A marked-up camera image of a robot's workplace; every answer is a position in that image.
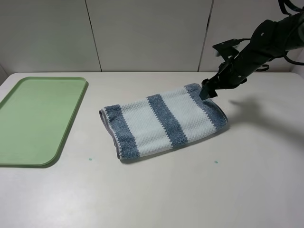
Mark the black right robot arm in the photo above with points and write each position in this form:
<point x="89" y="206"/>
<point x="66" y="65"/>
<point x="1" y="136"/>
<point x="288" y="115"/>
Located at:
<point x="269" y="41"/>

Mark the blue white striped towel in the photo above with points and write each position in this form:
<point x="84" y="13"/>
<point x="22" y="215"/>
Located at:
<point x="162" y="122"/>

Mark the green plastic tray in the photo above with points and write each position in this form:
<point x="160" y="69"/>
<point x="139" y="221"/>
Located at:
<point x="35" y="119"/>

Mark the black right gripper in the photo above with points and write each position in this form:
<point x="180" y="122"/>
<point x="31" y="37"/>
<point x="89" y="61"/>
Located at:
<point x="230" y="75"/>

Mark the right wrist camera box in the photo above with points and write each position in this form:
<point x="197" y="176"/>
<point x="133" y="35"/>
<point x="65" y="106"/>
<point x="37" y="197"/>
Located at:
<point x="227" y="48"/>

